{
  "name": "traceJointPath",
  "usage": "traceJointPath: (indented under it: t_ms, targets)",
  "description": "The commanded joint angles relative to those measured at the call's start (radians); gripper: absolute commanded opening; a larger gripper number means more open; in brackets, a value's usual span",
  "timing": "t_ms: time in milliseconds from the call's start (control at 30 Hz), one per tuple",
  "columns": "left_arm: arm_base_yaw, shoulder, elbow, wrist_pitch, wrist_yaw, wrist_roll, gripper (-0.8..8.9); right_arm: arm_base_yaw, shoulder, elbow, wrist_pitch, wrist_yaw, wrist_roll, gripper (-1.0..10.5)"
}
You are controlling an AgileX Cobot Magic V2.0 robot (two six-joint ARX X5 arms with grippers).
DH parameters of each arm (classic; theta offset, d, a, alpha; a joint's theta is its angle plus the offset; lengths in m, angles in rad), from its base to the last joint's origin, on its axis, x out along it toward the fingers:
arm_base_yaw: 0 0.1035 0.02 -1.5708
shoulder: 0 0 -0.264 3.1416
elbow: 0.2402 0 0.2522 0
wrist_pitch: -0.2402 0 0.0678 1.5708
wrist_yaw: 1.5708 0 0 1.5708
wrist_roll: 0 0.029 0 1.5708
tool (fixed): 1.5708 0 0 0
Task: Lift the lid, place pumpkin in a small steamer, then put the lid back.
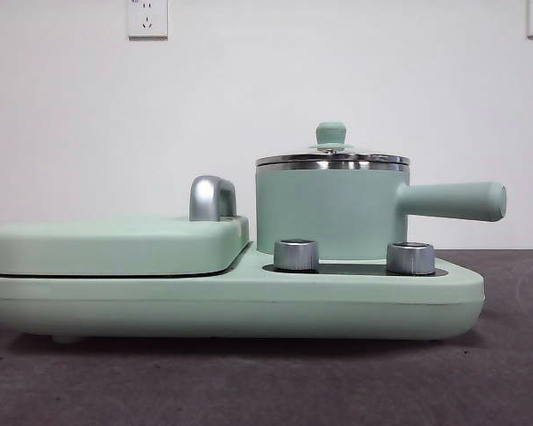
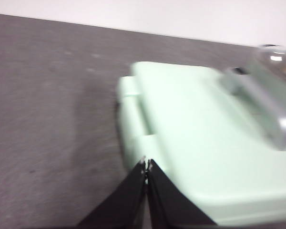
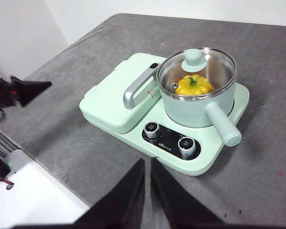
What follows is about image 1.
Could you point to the glass lid with green knob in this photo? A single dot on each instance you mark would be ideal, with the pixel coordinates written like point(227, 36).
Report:
point(331, 133)

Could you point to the silver control knob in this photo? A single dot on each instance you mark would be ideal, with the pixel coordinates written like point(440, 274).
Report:
point(408, 258)
point(295, 255)

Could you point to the pale green hinged grill cover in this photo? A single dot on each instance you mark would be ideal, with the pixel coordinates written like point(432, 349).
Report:
point(93, 248)

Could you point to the pale green breakfast maker base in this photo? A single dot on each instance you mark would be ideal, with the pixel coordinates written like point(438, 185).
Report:
point(115, 306)

